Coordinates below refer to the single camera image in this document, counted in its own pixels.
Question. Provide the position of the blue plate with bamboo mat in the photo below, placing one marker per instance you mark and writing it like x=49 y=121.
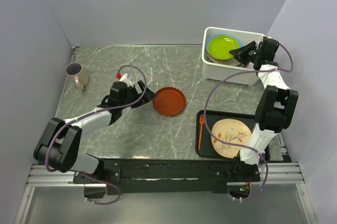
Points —
x=209 y=42

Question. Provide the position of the black tray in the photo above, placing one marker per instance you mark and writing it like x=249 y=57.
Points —
x=207 y=150

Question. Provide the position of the red scalloped plate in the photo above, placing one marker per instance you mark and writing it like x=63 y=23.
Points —
x=170 y=101

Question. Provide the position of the lime green plate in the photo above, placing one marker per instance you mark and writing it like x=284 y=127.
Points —
x=223 y=47

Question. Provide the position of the beige bird plate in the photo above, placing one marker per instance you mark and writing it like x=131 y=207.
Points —
x=232 y=131

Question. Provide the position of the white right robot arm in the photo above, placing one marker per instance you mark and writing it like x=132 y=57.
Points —
x=275 y=110

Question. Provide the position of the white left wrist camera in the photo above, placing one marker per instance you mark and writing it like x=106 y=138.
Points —
x=125 y=78

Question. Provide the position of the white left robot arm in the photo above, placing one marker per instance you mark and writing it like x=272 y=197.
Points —
x=59 y=144

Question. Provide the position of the pink mug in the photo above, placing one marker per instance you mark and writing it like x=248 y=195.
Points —
x=78 y=75

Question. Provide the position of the cream plate with branch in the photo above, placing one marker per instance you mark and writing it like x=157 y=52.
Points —
x=229 y=62

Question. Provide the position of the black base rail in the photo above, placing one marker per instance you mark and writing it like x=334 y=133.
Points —
x=155 y=175

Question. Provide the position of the white plastic bin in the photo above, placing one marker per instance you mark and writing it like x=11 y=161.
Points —
x=216 y=71

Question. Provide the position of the orange plastic fork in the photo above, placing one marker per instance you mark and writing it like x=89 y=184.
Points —
x=201 y=123

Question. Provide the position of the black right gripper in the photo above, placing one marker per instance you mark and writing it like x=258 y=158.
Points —
x=240 y=52

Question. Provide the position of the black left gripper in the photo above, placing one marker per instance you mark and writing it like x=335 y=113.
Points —
x=148 y=96

